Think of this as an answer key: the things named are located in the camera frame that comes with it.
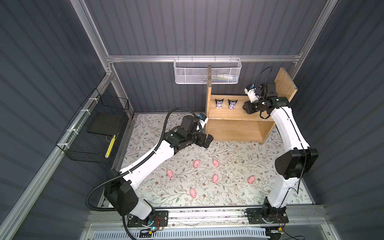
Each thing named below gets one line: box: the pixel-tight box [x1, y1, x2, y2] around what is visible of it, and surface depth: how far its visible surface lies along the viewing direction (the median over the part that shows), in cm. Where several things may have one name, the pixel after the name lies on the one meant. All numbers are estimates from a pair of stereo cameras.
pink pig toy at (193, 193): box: [190, 188, 197, 199], surface depth 82 cm
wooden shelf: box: [205, 65, 298, 143], surface depth 86 cm
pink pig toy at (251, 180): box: [247, 176, 255, 184], surface depth 86 cm
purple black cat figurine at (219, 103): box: [215, 98, 224, 109], surface depth 84 cm
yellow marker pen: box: [105, 134, 116, 159], surface depth 71 cm
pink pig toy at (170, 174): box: [167, 169, 174, 178], surface depth 89 cm
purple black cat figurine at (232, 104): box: [228, 99, 238, 110], surface depth 82 cm
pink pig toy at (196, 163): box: [193, 160, 200, 168], surface depth 93 cm
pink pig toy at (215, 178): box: [212, 174, 219, 184], surface depth 87 cm
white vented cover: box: [91, 229, 271, 240], surface depth 71 cm
